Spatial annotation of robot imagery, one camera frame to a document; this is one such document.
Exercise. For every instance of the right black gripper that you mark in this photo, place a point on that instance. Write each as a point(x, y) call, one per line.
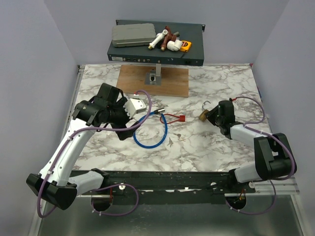
point(210, 115)

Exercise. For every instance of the dark teal rack device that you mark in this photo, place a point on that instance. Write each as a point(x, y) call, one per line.
point(192, 33)

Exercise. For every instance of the white straight pipe fitting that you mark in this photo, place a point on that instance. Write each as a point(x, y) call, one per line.
point(158, 38)

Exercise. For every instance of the yellow tape measure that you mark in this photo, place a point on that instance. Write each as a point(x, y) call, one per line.
point(185, 47)

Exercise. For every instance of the white elbow pipe fitting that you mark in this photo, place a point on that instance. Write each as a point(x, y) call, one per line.
point(174, 45)

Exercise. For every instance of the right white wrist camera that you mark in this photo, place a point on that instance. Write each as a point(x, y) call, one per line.
point(235, 104)

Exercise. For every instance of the blue cable lock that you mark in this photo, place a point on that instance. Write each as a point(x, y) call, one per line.
point(154, 132)

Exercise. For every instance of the wooden board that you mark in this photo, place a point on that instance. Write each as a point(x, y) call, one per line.
point(175, 81)

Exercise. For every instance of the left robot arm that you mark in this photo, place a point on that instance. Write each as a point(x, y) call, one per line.
point(87, 118)

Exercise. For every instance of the silver key bunch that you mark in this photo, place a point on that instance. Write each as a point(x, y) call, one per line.
point(180, 137)

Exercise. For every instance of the black mounting rail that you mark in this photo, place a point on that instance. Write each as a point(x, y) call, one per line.
point(167, 188)

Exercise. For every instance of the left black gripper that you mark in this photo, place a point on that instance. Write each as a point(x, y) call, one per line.
point(123, 134)

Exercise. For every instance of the aluminium frame profile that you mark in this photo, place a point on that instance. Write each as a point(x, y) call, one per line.
point(283, 189)

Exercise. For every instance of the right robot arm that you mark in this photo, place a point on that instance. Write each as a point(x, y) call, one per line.
point(273, 158)

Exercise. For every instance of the brass padlock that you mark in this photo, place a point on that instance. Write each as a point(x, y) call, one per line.
point(202, 116)

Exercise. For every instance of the brown pipe fitting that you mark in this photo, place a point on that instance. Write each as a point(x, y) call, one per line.
point(169, 37)

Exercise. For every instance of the metal stand post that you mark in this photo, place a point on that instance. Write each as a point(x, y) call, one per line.
point(153, 77)

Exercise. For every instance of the red cable lock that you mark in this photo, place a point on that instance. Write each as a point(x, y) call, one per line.
point(170, 118)

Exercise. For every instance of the grey plastic case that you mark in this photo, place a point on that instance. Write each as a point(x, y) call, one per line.
point(133, 35)

